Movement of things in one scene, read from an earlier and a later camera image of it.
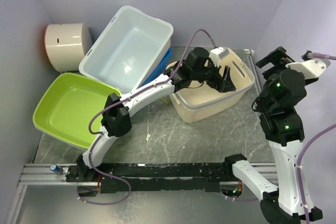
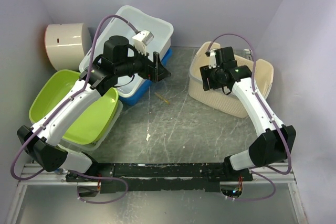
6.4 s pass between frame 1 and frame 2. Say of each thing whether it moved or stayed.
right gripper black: moved
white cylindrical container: stayed
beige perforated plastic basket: moved
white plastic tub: stayed
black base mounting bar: stayed
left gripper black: moved
